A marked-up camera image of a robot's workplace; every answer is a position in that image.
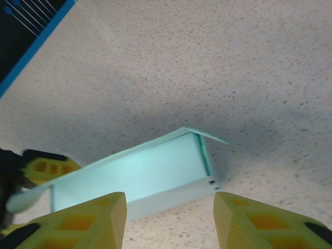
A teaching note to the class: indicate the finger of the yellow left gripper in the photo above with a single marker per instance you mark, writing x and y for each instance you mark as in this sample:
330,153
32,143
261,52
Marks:
49,167

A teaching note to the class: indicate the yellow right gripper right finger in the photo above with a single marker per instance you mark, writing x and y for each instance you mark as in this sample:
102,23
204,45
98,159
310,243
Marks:
259,228

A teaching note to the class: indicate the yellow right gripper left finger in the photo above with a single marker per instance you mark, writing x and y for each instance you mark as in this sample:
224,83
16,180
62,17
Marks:
77,228

